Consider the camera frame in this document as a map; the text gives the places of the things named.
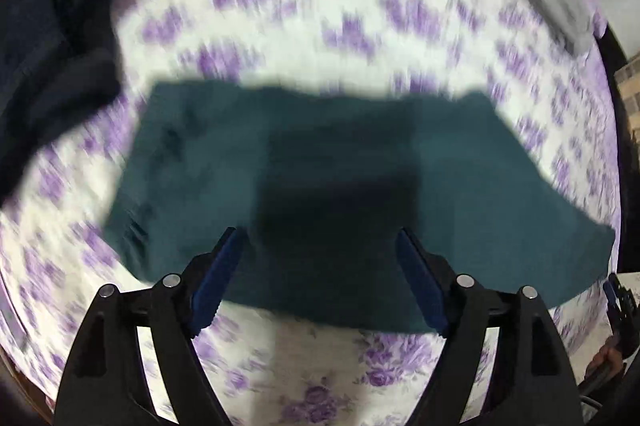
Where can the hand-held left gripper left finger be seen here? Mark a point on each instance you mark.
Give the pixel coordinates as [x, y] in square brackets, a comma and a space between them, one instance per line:
[217, 281]

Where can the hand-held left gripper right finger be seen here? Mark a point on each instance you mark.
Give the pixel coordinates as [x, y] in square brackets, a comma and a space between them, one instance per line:
[422, 286]

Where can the dark green pants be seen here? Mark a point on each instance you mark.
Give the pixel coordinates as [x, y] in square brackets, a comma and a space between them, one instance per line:
[325, 156]

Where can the purple floral bedspread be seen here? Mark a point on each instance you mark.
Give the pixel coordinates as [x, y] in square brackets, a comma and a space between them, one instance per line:
[300, 21]

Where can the black garment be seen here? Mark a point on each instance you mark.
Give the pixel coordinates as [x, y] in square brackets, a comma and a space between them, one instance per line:
[50, 31]

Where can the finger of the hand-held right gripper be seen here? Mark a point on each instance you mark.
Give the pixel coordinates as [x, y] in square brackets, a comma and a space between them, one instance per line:
[611, 293]

